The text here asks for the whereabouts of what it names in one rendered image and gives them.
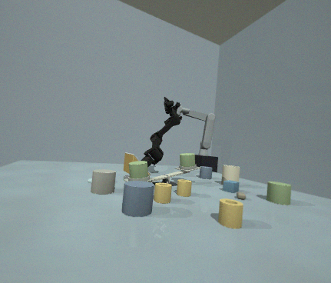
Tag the green cylinder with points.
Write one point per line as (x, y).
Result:
(187, 159)
(278, 193)
(138, 169)

